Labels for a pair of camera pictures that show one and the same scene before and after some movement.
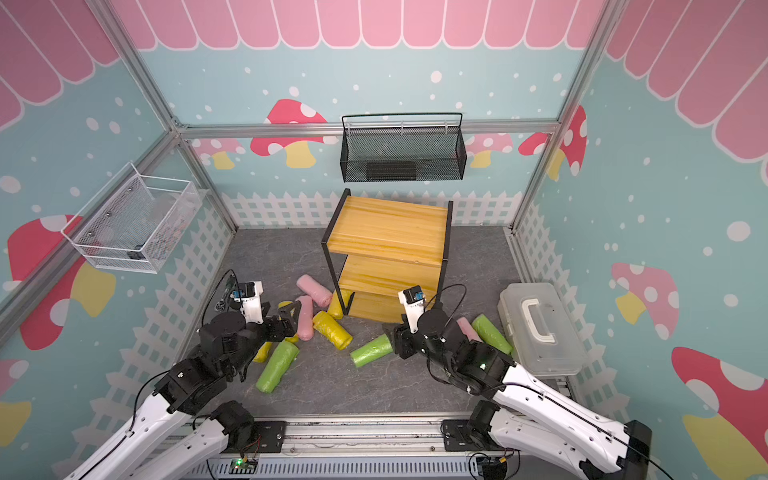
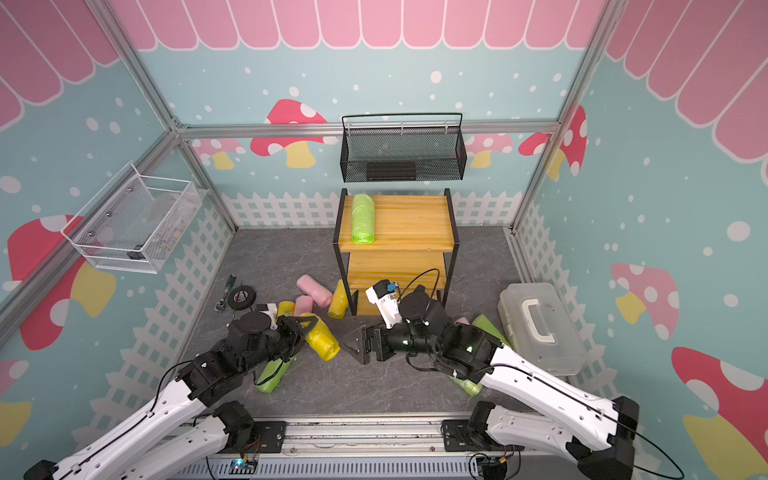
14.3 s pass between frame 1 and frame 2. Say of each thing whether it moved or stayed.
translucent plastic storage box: stayed
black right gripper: moved
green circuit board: stayed
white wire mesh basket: stayed
